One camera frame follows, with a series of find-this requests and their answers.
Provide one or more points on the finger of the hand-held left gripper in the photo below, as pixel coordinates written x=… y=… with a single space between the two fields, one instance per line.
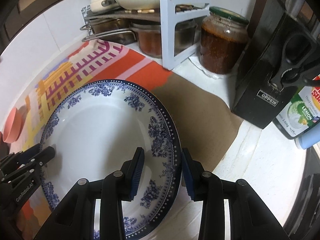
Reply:
x=45 y=155
x=27 y=152

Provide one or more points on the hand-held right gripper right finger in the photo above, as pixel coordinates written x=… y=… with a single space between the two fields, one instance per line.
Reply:
x=187 y=172

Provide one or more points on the colourful patterned mat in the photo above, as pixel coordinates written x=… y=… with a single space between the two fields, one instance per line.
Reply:
x=190 y=92

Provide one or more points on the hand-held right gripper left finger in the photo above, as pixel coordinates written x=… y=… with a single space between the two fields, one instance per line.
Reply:
x=136 y=172

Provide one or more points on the white counter rack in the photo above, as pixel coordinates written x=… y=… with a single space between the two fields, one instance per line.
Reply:
x=167 y=30

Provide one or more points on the large blue floral plate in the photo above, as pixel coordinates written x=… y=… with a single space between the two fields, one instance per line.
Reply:
x=100 y=130

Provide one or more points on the pink bowl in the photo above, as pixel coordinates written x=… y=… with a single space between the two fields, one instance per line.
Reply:
x=13 y=127

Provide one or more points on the glass container red contents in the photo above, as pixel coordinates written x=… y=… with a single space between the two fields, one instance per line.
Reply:
x=150 y=42

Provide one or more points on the light blue container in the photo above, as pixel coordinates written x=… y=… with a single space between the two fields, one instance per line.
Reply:
x=308 y=141

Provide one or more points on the black knife block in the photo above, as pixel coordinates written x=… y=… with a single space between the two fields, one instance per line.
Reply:
x=262 y=55

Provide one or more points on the glass jar brown contents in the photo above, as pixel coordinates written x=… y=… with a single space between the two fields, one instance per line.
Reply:
x=220 y=47

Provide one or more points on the white paper sheet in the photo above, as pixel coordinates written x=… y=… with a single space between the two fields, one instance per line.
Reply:
x=212 y=75

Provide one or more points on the dish soap bottle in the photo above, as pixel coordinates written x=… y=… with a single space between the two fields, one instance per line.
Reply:
x=300 y=115

